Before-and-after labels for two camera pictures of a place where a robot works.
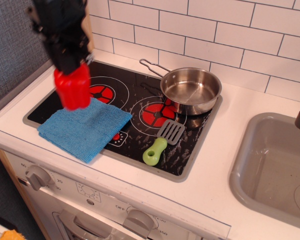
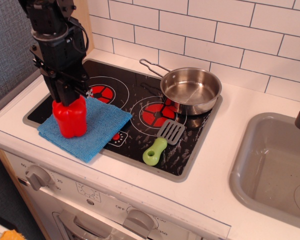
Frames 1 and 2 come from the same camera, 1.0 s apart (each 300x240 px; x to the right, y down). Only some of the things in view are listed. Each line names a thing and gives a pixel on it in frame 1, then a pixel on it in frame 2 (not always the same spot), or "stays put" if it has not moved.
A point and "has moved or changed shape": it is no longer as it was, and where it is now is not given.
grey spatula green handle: [170, 132] stays put
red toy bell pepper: [74, 89] has moved or changed shape
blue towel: [82, 133] stays put
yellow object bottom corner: [11, 235] stays put
